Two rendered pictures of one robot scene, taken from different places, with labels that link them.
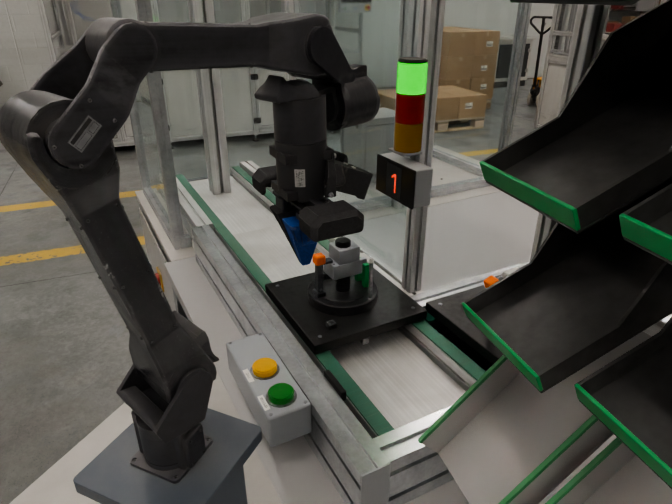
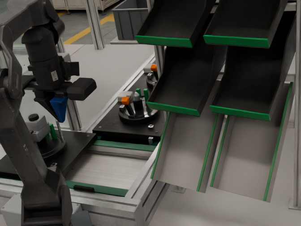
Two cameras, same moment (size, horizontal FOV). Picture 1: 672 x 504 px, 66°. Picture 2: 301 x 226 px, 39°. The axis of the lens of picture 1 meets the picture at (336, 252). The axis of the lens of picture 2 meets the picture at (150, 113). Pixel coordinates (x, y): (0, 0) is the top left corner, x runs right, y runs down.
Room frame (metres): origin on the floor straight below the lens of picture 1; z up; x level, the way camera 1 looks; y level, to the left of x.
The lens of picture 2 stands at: (-0.23, 0.37, 1.66)
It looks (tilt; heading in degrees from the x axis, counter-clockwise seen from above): 29 degrees down; 324
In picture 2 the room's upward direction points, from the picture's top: 10 degrees counter-clockwise
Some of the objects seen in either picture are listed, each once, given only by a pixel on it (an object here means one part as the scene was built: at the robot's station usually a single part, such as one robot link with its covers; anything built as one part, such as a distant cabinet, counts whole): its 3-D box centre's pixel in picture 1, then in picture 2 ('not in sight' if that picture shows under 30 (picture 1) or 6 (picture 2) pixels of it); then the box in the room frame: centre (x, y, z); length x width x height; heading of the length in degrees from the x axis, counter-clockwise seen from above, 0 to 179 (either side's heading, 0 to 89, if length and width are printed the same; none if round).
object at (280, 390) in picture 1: (281, 395); not in sight; (0.61, 0.08, 0.96); 0.04 x 0.04 x 0.02
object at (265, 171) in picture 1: (301, 174); (49, 75); (0.56, 0.04, 1.33); 0.19 x 0.06 x 0.08; 27
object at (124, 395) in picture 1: (162, 386); (44, 207); (0.42, 0.18, 1.15); 0.09 x 0.07 x 0.06; 47
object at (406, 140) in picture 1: (408, 136); not in sight; (0.92, -0.13, 1.28); 0.05 x 0.05 x 0.05
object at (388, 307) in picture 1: (342, 300); (45, 153); (0.89, -0.01, 0.96); 0.24 x 0.24 x 0.02; 28
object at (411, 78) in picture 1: (411, 77); not in sight; (0.92, -0.13, 1.38); 0.05 x 0.05 x 0.05
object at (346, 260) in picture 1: (347, 255); (38, 124); (0.89, -0.02, 1.06); 0.08 x 0.04 x 0.07; 118
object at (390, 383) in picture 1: (333, 299); (32, 159); (0.97, 0.01, 0.91); 0.84 x 0.28 x 0.10; 28
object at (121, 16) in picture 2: not in sight; (163, 15); (2.20, -1.64, 0.73); 0.62 x 0.42 x 0.23; 28
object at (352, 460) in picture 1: (261, 324); (2, 194); (0.87, 0.15, 0.91); 0.89 x 0.06 x 0.11; 28
